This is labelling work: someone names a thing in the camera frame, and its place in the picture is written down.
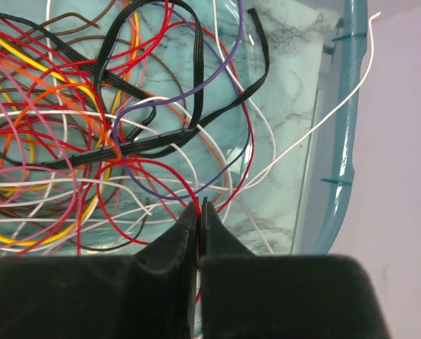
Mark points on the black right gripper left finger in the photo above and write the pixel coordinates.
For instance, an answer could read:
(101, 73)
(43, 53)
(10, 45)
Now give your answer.
(150, 294)

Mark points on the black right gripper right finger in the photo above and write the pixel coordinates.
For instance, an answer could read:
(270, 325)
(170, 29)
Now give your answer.
(302, 296)

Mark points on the teal plastic bin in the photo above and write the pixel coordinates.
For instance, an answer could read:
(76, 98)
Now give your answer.
(117, 115)

